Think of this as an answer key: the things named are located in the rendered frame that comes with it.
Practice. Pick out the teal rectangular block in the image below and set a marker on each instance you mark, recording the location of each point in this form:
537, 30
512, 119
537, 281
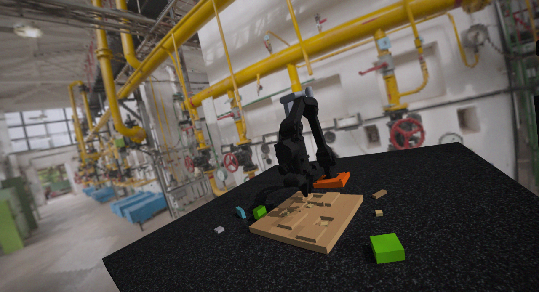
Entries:
240, 212

